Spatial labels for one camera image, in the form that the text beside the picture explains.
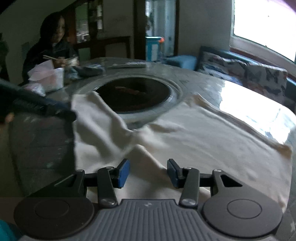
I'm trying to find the cream white garment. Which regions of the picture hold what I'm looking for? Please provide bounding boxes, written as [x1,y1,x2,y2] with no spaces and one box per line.
[72,92,292,210]

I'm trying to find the person in dark clothes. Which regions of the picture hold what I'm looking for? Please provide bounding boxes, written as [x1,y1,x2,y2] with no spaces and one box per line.
[20,11,77,85]

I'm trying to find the white plastic bag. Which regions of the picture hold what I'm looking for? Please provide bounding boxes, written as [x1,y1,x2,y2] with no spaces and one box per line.
[27,60,64,92]

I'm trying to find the crumpled blue grey cloth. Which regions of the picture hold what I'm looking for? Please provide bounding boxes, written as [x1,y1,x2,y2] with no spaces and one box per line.
[65,64,105,80]

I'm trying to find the round black induction cooktop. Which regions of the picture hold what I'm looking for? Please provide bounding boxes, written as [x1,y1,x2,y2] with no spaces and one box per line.
[76,74,183,124]

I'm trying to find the dark wooden side table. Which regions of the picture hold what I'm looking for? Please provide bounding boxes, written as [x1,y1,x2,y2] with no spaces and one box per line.
[73,36,132,62]

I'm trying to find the flat dark remote box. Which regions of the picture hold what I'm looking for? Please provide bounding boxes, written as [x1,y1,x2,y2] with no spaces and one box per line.
[108,62,146,68]

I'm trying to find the left butterfly print pillow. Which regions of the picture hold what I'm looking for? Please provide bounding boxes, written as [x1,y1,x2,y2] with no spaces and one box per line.
[198,52,247,86]

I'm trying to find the butterfly print pillow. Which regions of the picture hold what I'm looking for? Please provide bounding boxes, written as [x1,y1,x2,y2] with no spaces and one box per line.
[246,63,287,104]
[198,52,247,86]

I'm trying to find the right butterfly print pillow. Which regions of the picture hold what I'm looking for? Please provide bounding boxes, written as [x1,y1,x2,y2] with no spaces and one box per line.
[246,63,287,104]

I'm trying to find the blue white cabinet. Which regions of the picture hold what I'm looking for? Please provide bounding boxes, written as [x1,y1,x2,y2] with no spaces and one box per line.
[145,36,165,62]

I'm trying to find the window with green frame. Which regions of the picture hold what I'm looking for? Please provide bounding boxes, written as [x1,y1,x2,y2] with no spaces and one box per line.
[233,0,295,61]

